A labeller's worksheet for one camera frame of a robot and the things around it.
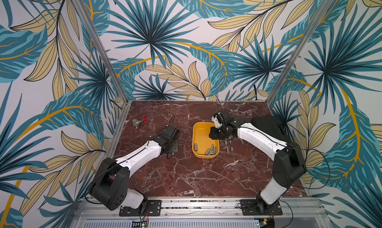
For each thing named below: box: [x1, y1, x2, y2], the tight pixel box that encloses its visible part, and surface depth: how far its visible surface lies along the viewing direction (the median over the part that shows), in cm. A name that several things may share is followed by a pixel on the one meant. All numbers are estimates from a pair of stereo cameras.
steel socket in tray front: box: [204, 143, 216, 156], surface depth 94 cm
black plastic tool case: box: [237, 115, 301, 148], surface depth 102 cm
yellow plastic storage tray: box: [191, 121, 220, 159], surface depth 95 cm
